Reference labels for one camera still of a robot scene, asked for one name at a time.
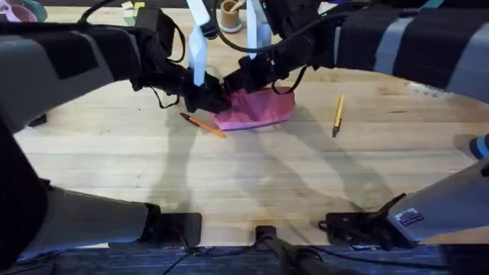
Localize yellow pen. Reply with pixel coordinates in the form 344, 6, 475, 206
331, 93, 346, 138

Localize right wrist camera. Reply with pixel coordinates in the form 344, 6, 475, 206
262, 0, 325, 40

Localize pink and teal heap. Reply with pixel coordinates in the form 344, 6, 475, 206
0, 0, 48, 23

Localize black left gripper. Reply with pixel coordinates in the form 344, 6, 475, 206
129, 26, 232, 115

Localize left wrist upright flat plate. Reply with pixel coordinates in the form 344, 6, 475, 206
185, 0, 212, 87

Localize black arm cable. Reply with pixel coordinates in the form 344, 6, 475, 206
212, 0, 383, 54
77, 0, 118, 24

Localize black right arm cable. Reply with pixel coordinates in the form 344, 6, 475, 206
212, 0, 383, 54

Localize orange pen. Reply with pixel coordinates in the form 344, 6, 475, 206
180, 112, 228, 139

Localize right wrist upright flat plate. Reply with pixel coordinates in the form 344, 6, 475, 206
245, 0, 273, 60

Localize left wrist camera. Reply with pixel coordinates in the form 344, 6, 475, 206
134, 5, 177, 59

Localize black rail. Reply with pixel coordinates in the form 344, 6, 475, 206
0, 244, 489, 275

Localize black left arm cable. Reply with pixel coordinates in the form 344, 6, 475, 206
77, 0, 118, 24

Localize pink soft zip bag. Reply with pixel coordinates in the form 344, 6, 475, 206
212, 86, 297, 132

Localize tan cardboard cup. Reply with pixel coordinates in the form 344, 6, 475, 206
219, 0, 246, 34

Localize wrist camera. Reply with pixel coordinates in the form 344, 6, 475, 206
134, 5, 177, 59
262, 0, 325, 40

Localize wrist upright flat plate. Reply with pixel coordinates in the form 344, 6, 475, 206
185, 0, 212, 87
245, 0, 273, 60

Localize blue and black tool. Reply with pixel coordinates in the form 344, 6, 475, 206
468, 133, 489, 160

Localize green toy blocks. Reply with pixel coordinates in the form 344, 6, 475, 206
121, 0, 147, 27

